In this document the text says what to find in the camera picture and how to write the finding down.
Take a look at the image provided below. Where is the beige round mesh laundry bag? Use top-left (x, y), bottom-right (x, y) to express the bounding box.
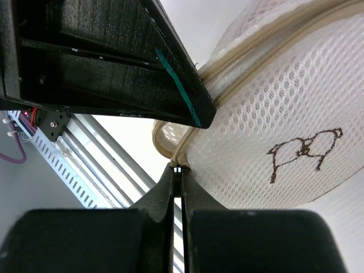
top-left (152, 1), bottom-right (363, 208)

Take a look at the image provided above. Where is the white slotted cable duct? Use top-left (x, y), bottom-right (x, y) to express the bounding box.
top-left (6, 110), bottom-right (105, 209)

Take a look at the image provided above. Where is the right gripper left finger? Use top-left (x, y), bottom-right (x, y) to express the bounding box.
top-left (1, 167), bottom-right (174, 272)

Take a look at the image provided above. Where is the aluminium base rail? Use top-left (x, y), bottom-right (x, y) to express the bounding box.
top-left (55, 113), bottom-right (185, 273)

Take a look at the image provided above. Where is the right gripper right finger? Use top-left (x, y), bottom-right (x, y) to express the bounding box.
top-left (180, 168), bottom-right (346, 272)

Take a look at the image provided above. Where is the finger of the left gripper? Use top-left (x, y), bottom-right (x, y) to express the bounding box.
top-left (1, 1), bottom-right (215, 129)

